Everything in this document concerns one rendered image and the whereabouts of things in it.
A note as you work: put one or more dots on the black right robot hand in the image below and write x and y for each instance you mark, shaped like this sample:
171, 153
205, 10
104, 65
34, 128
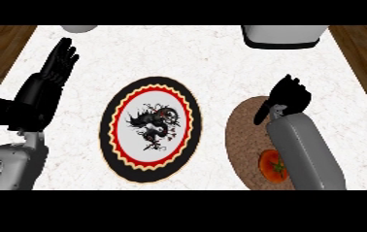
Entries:
289, 93

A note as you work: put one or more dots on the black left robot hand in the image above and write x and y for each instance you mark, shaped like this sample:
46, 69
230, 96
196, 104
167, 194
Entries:
42, 87

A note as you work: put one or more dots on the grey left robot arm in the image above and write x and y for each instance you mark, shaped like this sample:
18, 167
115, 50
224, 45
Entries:
20, 161

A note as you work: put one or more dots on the brown round placemat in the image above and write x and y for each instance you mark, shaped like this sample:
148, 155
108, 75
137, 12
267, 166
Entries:
246, 139

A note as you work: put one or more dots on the red bell pepper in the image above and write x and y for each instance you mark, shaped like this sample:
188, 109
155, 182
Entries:
272, 166

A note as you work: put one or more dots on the black red patterned plate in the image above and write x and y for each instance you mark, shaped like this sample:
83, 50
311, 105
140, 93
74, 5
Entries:
151, 129

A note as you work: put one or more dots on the grey rounded object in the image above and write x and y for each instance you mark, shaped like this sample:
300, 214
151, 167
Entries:
78, 28

